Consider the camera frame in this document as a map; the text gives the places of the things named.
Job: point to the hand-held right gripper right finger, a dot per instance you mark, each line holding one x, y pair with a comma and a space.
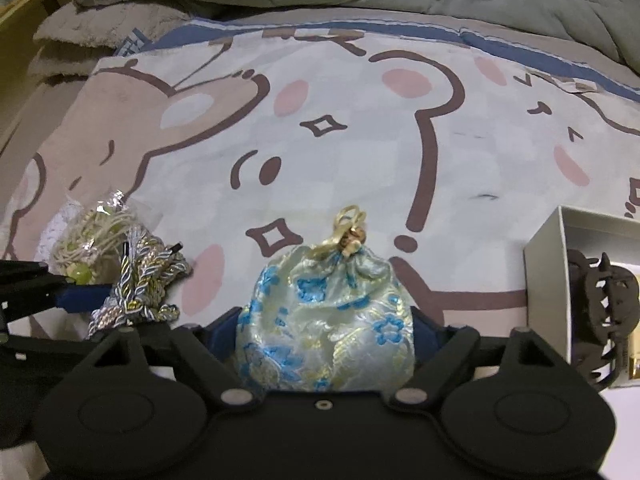
425, 332

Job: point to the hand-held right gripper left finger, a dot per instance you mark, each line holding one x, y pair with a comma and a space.
216, 336

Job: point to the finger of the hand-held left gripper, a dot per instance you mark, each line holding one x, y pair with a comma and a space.
82, 297
50, 341

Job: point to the white cardboard box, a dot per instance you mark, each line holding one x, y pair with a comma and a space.
547, 280

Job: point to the dark brown hair claw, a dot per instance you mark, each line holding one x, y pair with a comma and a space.
597, 310

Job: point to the beige yarn in clear bag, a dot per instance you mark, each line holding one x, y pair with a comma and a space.
95, 240

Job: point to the white crochet piece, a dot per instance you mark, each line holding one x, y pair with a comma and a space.
52, 232

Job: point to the bear printed blanket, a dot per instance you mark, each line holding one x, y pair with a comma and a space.
350, 150

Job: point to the beige fleece blanket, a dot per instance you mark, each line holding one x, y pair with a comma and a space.
100, 30

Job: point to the blue striped cloth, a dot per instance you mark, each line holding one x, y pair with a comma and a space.
500, 45

